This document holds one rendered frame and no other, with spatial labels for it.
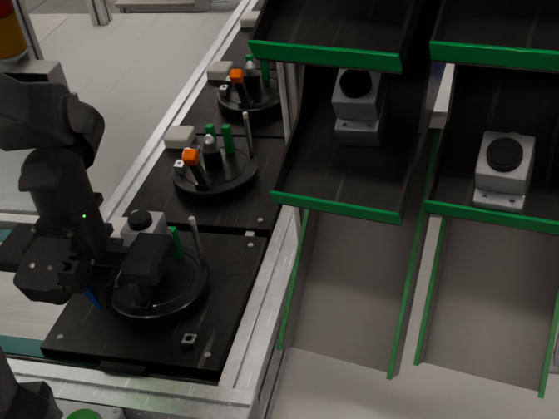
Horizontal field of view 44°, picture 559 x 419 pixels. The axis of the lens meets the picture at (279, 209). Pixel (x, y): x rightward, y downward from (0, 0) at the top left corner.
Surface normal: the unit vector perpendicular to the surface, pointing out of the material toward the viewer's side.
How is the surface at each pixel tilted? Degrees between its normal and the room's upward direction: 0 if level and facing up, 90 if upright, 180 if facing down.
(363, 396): 0
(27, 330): 0
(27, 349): 0
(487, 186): 115
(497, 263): 45
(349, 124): 25
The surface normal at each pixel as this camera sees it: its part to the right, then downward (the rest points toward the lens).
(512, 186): -0.31, 0.88
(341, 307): -0.35, -0.12
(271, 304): -0.11, -0.77
